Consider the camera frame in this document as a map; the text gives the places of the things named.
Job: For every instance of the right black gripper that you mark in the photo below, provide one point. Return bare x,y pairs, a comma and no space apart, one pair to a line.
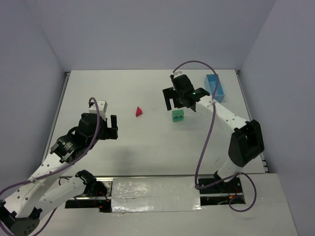
173,93

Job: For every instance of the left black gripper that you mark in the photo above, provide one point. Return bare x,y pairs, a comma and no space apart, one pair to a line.
110,131

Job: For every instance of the light green rectangular block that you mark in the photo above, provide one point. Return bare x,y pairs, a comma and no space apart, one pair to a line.
179,112

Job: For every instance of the red triangular wood block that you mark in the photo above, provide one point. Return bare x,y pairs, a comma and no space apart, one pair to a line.
138,112

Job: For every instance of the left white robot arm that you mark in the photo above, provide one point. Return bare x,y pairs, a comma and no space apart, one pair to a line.
21,212

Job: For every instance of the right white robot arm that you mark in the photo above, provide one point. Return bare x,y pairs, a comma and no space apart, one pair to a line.
245,137

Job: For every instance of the silver tape sheet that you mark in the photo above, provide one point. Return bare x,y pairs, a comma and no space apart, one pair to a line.
154,194

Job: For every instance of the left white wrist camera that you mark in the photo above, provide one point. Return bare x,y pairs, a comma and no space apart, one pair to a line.
102,107

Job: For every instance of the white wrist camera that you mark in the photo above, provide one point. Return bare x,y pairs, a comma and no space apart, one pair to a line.
176,73
102,107

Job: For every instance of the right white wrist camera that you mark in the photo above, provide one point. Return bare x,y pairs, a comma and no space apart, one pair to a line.
176,73

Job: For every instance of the left table edge rail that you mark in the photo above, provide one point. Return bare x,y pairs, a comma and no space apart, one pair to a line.
67,75

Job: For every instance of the aluminium mounting rail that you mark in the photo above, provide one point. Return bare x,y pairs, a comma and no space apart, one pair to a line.
100,198

